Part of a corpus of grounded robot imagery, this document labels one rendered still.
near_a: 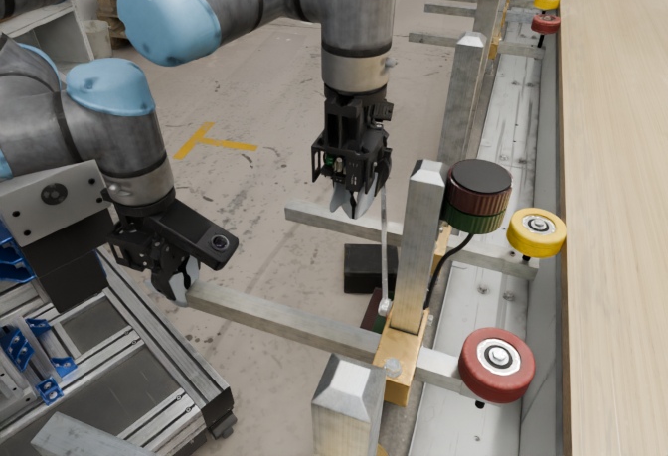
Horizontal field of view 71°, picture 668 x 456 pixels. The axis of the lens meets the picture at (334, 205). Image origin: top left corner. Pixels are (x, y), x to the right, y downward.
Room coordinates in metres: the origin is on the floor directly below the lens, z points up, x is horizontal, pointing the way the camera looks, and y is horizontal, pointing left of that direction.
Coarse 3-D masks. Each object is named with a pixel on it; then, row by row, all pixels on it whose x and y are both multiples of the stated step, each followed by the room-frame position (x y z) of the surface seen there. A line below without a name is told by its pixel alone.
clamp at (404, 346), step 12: (420, 324) 0.37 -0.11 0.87; (384, 336) 0.35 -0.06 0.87; (396, 336) 0.35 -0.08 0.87; (408, 336) 0.35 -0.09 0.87; (420, 336) 0.35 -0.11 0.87; (384, 348) 0.34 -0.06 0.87; (396, 348) 0.34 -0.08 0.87; (408, 348) 0.34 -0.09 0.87; (384, 360) 0.32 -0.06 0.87; (408, 360) 0.32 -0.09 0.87; (408, 372) 0.30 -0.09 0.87; (396, 384) 0.29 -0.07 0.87; (408, 384) 0.29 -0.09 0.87; (384, 396) 0.29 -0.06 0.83; (396, 396) 0.29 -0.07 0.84; (408, 396) 0.29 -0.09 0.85
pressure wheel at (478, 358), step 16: (480, 336) 0.33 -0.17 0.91; (496, 336) 0.33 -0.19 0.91; (512, 336) 0.33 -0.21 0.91; (464, 352) 0.31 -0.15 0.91; (480, 352) 0.31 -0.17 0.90; (496, 352) 0.30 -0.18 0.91; (512, 352) 0.31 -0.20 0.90; (528, 352) 0.31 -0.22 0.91; (464, 368) 0.29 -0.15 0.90; (480, 368) 0.29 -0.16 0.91; (496, 368) 0.29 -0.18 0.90; (512, 368) 0.29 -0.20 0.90; (528, 368) 0.29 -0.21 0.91; (480, 384) 0.27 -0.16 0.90; (496, 384) 0.27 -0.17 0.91; (512, 384) 0.27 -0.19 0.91; (528, 384) 0.27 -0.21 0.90; (496, 400) 0.26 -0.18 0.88; (512, 400) 0.26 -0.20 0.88
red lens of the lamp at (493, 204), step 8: (464, 160) 0.39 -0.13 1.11; (504, 168) 0.37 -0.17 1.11; (448, 176) 0.36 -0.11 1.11; (512, 176) 0.36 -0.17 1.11; (448, 184) 0.36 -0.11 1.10; (456, 184) 0.35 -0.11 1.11; (512, 184) 0.35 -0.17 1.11; (448, 192) 0.36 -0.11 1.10; (456, 192) 0.34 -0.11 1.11; (464, 192) 0.34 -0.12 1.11; (472, 192) 0.34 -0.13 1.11; (504, 192) 0.34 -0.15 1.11; (448, 200) 0.35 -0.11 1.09; (456, 200) 0.34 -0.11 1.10; (464, 200) 0.34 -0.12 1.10; (472, 200) 0.33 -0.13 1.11; (480, 200) 0.33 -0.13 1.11; (488, 200) 0.33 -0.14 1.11; (496, 200) 0.33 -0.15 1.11; (504, 200) 0.34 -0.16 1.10; (464, 208) 0.34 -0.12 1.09; (472, 208) 0.33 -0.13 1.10; (480, 208) 0.33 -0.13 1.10; (488, 208) 0.33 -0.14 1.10; (496, 208) 0.33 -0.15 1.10; (504, 208) 0.34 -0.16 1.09
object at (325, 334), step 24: (192, 288) 0.44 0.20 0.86; (216, 288) 0.44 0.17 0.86; (216, 312) 0.41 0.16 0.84; (240, 312) 0.40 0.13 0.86; (264, 312) 0.40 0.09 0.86; (288, 312) 0.40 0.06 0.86; (288, 336) 0.38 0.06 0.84; (312, 336) 0.36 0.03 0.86; (336, 336) 0.36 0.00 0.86; (360, 336) 0.36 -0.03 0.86; (360, 360) 0.34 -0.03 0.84; (432, 360) 0.33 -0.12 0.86; (456, 360) 0.33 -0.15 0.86; (432, 384) 0.31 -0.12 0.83; (456, 384) 0.30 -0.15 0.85
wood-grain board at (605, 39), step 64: (576, 0) 1.67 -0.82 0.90; (640, 0) 1.67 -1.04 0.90; (576, 64) 1.13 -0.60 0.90; (640, 64) 1.13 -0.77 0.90; (576, 128) 0.81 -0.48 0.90; (640, 128) 0.81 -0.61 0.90; (576, 192) 0.61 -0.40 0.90; (640, 192) 0.61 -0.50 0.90; (576, 256) 0.46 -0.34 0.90; (640, 256) 0.46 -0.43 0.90; (576, 320) 0.35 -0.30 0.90; (640, 320) 0.35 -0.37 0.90; (576, 384) 0.27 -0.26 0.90; (640, 384) 0.27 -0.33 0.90; (576, 448) 0.20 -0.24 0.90; (640, 448) 0.20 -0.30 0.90
